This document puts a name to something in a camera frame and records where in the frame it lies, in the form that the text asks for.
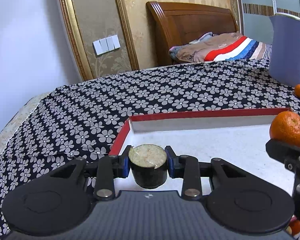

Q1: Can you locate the large orange mandarin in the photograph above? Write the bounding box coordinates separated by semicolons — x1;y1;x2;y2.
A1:
269;111;300;147

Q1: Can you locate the red shallow cardboard tray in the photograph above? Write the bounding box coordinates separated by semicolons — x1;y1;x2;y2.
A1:
110;108;294;194

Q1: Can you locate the floral navy tablecloth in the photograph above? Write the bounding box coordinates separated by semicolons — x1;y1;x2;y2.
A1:
0;59;300;239

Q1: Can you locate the blue ceramic pitcher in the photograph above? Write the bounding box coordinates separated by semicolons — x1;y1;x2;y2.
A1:
269;12;300;87

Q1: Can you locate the striped bedding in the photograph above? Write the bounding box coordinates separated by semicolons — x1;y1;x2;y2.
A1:
169;31;272;63

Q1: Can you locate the wooden bed headboard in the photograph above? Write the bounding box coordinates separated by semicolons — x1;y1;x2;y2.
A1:
146;1;239;66

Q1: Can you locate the wardrobe with sliding doors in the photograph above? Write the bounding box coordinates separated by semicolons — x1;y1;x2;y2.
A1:
237;0;300;44

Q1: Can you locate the white wall switch panel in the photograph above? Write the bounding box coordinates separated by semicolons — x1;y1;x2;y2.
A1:
93;35;121;56

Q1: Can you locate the gold picture frame moulding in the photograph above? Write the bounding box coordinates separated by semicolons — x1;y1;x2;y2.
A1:
59;0;140;81

